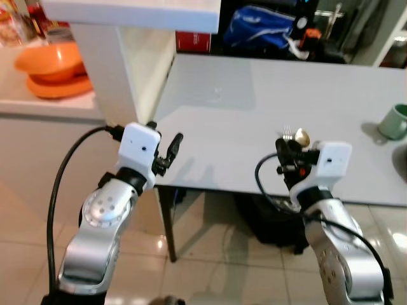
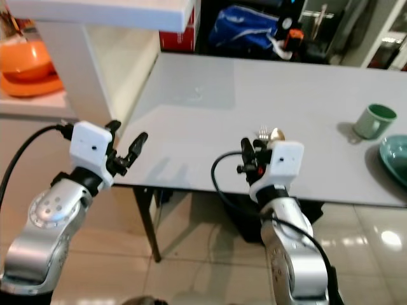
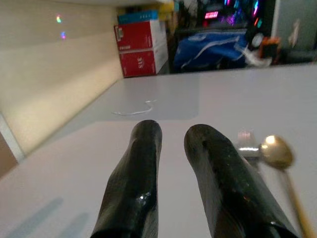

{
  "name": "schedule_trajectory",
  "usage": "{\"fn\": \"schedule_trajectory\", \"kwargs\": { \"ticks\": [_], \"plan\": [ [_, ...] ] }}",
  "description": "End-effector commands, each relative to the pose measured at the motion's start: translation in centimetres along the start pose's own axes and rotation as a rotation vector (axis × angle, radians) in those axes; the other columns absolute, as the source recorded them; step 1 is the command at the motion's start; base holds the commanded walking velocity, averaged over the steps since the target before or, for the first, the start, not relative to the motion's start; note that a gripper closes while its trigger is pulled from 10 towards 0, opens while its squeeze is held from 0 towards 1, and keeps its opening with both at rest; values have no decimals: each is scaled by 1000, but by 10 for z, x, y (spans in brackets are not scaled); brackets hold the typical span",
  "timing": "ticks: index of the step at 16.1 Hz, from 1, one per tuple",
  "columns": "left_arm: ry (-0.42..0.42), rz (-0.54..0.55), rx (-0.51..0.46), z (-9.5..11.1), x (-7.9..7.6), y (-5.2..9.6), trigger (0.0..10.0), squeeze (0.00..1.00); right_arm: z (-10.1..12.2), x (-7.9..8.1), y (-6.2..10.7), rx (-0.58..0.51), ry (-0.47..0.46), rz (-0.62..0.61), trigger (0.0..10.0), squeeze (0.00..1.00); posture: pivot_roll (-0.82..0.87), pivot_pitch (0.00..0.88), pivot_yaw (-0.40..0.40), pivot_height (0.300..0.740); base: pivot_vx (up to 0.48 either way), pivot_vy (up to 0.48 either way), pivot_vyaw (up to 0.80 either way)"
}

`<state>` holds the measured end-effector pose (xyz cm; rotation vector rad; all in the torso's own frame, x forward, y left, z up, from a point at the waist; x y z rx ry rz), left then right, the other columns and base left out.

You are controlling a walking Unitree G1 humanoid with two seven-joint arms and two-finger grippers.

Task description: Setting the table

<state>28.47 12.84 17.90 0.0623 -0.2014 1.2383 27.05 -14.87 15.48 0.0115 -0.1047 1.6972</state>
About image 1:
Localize gold spoon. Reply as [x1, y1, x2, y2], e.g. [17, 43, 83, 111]
[293, 128, 312, 149]

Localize dark metal table leg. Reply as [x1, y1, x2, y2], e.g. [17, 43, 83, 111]
[156, 186, 179, 263]

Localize black bag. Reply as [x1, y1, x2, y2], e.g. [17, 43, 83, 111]
[234, 193, 310, 256]

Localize red box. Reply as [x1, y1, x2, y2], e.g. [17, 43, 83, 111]
[175, 30, 212, 53]

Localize orange plate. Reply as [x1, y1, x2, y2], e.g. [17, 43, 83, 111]
[25, 72, 95, 101]

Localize green mug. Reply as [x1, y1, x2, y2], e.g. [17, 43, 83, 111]
[377, 104, 407, 141]

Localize orange and black tool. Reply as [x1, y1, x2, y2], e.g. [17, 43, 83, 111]
[298, 28, 323, 62]

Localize orange bowl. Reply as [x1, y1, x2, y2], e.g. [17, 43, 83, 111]
[14, 42, 85, 84]

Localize blue bag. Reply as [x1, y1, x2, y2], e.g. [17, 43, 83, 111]
[222, 5, 301, 53]

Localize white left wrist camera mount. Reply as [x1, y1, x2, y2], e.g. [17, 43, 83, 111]
[118, 123, 163, 189]

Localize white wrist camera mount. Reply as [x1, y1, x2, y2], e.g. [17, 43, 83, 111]
[313, 142, 353, 186]
[118, 123, 163, 189]

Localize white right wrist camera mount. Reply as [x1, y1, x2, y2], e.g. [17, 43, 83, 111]
[313, 142, 353, 186]

